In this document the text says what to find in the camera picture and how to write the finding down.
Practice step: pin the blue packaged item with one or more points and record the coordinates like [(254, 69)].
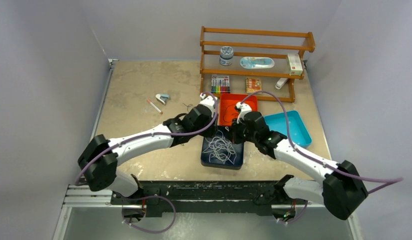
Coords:
[(257, 62)]

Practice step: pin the wooden shelf rack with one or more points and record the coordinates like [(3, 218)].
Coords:
[(253, 43)]

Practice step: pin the light blue stapler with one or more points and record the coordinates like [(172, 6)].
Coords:
[(162, 98)]

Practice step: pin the white red box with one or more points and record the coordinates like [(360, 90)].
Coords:
[(294, 62)]

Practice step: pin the coloured marker pen pack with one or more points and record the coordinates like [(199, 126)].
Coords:
[(220, 84)]

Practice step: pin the white small device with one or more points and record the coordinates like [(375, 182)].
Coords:
[(280, 83)]

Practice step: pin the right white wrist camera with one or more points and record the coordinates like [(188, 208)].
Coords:
[(242, 109)]

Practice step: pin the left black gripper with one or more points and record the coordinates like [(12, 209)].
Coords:
[(210, 131)]

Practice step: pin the light blue plastic bin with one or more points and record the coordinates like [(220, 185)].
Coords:
[(298, 131)]

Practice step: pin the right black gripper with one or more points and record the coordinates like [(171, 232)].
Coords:
[(235, 128)]

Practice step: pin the dark blue plastic bin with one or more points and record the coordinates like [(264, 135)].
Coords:
[(219, 152)]

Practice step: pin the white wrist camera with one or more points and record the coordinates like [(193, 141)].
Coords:
[(242, 109), (209, 101)]

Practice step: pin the orange spiral notebook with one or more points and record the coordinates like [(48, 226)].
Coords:
[(252, 85)]

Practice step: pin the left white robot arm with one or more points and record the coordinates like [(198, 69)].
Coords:
[(100, 159)]

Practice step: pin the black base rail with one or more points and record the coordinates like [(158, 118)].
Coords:
[(274, 189)]

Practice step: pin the white blue lidded jar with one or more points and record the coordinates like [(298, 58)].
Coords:
[(226, 55)]

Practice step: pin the orange plastic bin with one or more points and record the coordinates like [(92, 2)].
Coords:
[(227, 111)]

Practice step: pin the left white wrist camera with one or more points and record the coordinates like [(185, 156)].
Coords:
[(209, 101)]

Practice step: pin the white orange marker pen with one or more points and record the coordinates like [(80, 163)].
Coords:
[(155, 107)]

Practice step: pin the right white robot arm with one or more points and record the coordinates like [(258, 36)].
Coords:
[(337, 186)]

